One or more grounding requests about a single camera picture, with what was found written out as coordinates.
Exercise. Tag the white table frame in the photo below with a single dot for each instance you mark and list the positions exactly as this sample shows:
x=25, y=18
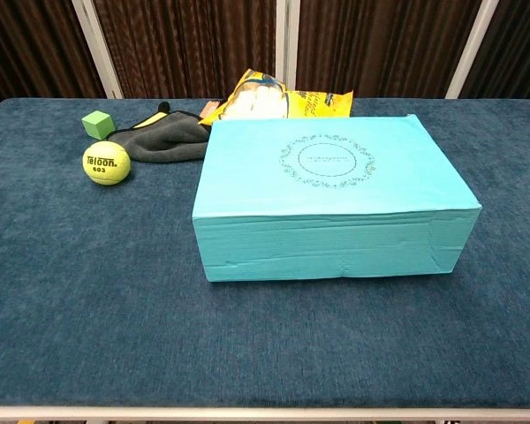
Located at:
x=265, y=414

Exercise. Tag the brown pleated curtain panel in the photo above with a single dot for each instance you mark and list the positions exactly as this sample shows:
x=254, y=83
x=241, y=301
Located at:
x=380, y=44
x=26, y=44
x=521, y=44
x=181, y=44

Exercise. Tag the grey and yellow cloth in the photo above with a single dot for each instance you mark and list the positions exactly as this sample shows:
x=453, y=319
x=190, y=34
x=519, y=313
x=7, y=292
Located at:
x=168, y=141

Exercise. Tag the white screen frame post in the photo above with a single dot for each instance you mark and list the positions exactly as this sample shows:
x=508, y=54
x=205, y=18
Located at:
x=288, y=44
x=95, y=44
x=474, y=44

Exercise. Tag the yellow snack bag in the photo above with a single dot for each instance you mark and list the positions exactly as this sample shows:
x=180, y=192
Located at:
x=256, y=101

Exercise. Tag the small orange packet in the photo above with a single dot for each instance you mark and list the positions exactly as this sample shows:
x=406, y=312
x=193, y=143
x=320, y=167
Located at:
x=213, y=107

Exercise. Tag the light blue shoe box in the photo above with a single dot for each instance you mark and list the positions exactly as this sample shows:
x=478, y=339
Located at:
x=335, y=199

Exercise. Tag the blue table cloth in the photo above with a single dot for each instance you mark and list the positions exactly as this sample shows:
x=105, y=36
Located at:
x=115, y=287

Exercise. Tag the yellow tennis ball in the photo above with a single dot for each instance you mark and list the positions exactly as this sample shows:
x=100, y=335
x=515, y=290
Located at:
x=107, y=163

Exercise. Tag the green foam cube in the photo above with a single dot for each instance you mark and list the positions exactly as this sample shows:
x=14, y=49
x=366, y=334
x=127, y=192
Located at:
x=98, y=125

